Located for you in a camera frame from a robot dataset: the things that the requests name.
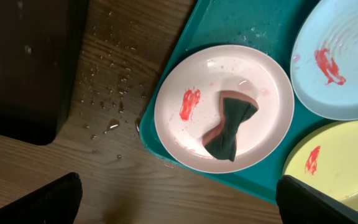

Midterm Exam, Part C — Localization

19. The yellow plate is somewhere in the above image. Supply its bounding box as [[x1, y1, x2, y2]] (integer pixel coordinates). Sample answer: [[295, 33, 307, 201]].
[[283, 120, 358, 210]]

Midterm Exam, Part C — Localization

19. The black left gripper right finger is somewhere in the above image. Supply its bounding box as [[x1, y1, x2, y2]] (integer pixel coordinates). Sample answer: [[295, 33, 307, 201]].
[[276, 175, 358, 224]]

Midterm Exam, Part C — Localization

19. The green and orange sponge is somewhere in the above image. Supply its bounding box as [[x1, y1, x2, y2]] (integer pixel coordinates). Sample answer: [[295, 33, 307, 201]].
[[202, 90, 259, 162]]

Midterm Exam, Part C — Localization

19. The pink plate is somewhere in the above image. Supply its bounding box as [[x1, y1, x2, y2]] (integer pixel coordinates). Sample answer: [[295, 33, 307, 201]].
[[154, 45, 295, 174]]

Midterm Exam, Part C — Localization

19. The teal plastic tray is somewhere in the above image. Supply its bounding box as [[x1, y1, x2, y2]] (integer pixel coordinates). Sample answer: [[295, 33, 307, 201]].
[[140, 0, 358, 202]]

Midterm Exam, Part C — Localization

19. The black water tray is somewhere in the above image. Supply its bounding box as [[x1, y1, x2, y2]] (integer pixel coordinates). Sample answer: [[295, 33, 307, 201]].
[[0, 0, 89, 145]]

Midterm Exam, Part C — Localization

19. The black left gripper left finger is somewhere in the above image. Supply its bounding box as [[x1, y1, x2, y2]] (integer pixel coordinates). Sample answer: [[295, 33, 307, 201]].
[[0, 172, 83, 224]]

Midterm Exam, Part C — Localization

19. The light blue plate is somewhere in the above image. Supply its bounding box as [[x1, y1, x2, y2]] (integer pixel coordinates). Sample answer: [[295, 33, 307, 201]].
[[290, 0, 358, 121]]

